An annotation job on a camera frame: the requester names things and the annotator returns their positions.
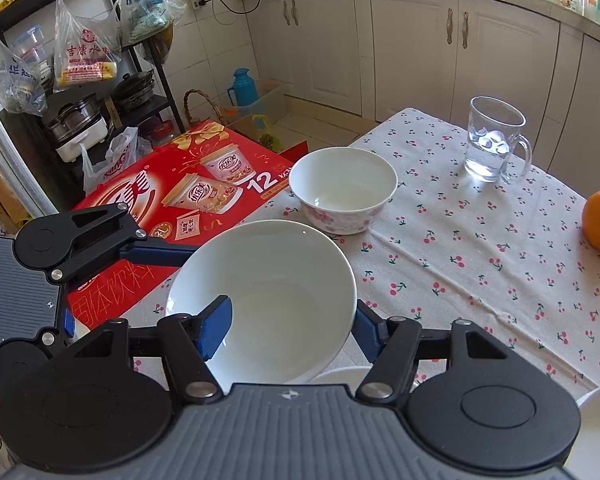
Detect white kitchen cabinets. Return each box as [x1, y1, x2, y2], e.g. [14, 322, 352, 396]
[245, 0, 600, 241]

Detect cherry-print tablecloth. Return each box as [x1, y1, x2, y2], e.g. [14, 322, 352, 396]
[130, 107, 600, 397]

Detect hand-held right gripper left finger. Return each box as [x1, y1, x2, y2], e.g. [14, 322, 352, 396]
[70, 295, 234, 405]

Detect white electric pot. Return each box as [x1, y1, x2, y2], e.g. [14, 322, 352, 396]
[45, 97, 114, 162]

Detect white bowl dense pink flowers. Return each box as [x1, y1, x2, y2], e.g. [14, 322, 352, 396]
[288, 146, 398, 236]

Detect black metal shelf rack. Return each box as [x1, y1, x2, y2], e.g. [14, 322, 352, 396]
[0, 0, 186, 196]

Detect clear plastic bag green print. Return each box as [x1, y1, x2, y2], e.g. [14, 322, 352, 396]
[109, 0, 187, 44]

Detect red beverage carton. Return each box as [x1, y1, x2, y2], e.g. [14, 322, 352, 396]
[67, 120, 309, 332]

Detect plastic bag yellow contents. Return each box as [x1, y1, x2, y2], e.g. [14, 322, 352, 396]
[54, 0, 122, 94]

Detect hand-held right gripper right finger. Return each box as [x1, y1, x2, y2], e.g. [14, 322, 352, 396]
[354, 299, 510, 405]

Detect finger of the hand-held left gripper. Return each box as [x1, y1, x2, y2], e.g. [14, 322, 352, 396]
[35, 307, 79, 357]
[49, 207, 202, 284]

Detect white bag red print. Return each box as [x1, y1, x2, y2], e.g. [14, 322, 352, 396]
[80, 127, 142, 194]

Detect blue thermos flask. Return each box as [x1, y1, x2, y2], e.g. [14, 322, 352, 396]
[226, 67, 266, 109]

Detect black pot with lid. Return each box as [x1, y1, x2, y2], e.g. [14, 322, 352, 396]
[112, 71, 157, 111]

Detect clear glass mug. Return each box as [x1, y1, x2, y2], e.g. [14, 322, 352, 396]
[462, 96, 533, 184]

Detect plain white bowl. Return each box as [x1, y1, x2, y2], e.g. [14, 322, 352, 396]
[165, 220, 358, 386]

